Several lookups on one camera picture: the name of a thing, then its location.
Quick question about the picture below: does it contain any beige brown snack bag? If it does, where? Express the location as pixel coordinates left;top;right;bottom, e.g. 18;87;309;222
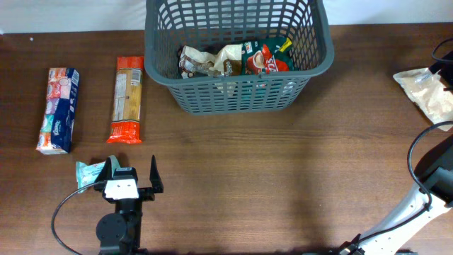
178;44;242;79

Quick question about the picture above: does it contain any small teal wrapper packet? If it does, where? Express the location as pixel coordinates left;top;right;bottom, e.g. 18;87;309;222
76;155;120;193

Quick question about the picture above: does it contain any beige clear powder bag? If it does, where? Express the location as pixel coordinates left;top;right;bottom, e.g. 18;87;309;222
393;67;452;124

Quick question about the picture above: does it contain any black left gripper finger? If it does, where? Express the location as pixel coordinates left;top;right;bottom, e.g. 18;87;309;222
149;155;164;193
93;157;112;191

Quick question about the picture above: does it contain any orange spaghetti packet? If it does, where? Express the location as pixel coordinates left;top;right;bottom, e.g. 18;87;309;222
107;56;144;144

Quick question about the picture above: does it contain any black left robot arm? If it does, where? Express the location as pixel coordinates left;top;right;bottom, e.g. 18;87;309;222
94;157;164;255

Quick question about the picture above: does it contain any grey plastic basket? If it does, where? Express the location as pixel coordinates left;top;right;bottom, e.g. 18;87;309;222
144;0;334;115

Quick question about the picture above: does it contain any blue Kleenex tissue pack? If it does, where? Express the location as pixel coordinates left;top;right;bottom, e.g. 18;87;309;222
36;67;80;155

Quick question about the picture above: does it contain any green Nescafe coffee bag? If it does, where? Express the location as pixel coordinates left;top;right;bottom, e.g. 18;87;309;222
241;37;294;75

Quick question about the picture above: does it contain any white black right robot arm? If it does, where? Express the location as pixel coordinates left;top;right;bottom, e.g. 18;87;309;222
337;53;452;254

